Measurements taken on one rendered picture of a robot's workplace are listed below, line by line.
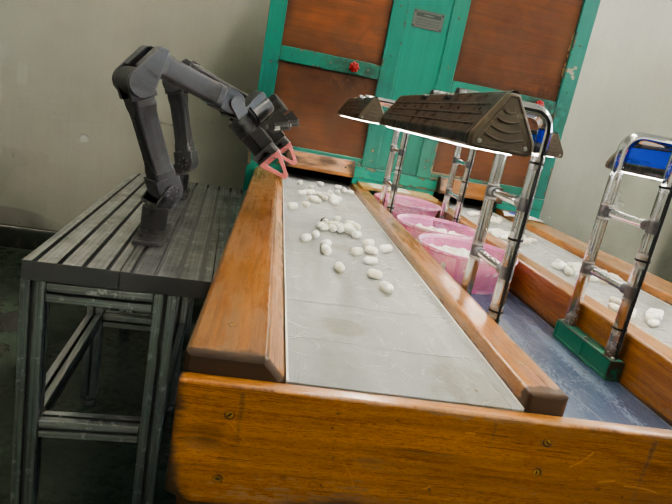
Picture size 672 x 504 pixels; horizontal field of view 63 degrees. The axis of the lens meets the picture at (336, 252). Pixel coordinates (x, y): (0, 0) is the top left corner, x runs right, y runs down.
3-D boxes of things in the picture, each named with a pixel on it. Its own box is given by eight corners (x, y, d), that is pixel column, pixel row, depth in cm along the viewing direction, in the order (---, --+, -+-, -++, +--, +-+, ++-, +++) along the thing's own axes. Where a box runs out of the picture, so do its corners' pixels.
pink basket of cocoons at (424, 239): (424, 290, 134) (433, 253, 131) (401, 259, 159) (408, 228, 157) (525, 305, 137) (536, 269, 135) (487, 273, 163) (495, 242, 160)
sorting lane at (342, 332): (283, 397, 64) (286, 380, 64) (281, 180, 238) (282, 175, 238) (521, 424, 68) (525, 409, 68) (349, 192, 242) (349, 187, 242)
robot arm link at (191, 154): (199, 168, 195) (187, 73, 187) (193, 170, 188) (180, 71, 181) (183, 170, 195) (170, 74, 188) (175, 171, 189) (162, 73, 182)
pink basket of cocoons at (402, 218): (422, 265, 157) (429, 233, 155) (375, 239, 180) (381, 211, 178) (491, 268, 170) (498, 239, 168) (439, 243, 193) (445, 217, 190)
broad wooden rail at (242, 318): (166, 487, 66) (184, 348, 62) (249, 207, 240) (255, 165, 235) (265, 496, 68) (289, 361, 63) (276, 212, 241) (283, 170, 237)
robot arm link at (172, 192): (163, 178, 140) (142, 177, 136) (180, 186, 134) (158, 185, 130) (160, 202, 141) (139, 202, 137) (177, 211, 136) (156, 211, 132)
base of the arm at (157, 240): (174, 199, 146) (147, 195, 144) (165, 215, 127) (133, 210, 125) (171, 227, 148) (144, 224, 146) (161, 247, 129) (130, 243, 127)
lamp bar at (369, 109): (358, 119, 158) (363, 94, 156) (337, 114, 217) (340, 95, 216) (385, 124, 159) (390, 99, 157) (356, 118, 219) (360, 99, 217)
